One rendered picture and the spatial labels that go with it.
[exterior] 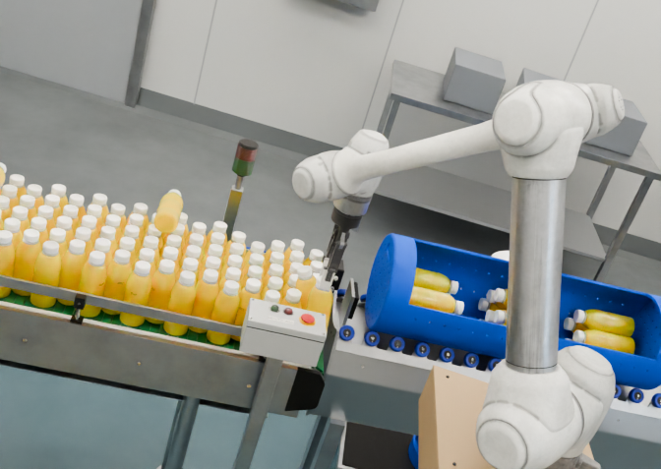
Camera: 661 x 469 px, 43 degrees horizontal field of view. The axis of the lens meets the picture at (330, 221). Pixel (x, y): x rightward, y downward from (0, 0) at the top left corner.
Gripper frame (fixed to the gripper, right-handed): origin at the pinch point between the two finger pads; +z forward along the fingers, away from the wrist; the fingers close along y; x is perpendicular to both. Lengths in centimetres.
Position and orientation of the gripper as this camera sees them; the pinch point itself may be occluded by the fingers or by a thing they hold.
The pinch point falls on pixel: (327, 274)
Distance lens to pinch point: 221.4
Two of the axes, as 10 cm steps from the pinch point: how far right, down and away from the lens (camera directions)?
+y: -0.2, -4.7, 8.8
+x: -9.6, -2.4, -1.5
